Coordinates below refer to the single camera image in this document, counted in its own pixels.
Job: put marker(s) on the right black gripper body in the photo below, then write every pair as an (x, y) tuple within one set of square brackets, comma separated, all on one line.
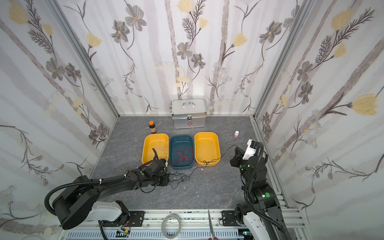
[(237, 157)]

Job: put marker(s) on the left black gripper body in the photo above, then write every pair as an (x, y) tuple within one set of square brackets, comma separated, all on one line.
[(162, 169)]

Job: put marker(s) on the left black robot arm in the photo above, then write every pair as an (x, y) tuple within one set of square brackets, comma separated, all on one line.
[(79, 201)]

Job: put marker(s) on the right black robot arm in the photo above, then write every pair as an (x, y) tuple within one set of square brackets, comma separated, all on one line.
[(261, 212)]

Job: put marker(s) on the small white pink bottle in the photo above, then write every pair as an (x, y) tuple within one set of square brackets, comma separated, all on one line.
[(236, 134)]

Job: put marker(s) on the left yellow plastic bin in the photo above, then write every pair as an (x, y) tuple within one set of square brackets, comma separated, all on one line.
[(157, 142)]

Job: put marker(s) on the yellow plastic bin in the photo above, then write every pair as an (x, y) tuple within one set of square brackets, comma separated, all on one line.
[(207, 149), (157, 142)]

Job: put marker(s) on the right yellow plastic bin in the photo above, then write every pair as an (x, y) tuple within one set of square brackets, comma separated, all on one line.
[(207, 149)]

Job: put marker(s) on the teal plastic bin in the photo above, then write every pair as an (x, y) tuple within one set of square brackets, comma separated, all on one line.
[(181, 151)]

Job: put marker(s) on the brown bottle orange cap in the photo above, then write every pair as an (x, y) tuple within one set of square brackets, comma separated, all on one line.
[(152, 127)]

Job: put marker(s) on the grey tape roll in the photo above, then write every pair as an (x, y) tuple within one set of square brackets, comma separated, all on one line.
[(171, 226)]

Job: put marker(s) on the silver metal case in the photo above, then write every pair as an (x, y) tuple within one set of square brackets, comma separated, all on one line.
[(191, 113)]

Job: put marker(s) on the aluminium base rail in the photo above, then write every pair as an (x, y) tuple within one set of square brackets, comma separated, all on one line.
[(191, 225)]

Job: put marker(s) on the red handled scissors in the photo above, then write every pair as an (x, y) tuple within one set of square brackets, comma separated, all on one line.
[(212, 233)]

